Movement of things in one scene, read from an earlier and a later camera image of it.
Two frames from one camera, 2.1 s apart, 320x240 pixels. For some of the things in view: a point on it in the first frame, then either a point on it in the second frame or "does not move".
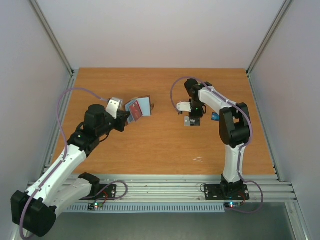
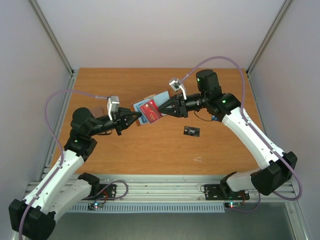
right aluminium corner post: (269, 36) does not move
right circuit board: (232, 204) does not move
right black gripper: (196, 119) → (181, 105)
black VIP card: (194, 121) → (191, 131)
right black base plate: (215, 192) does not move
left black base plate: (107, 192) does not move
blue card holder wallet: (145, 105) → (159, 98)
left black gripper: (122, 116) does not move
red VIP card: (135, 111) → (151, 111)
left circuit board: (92, 206) does not move
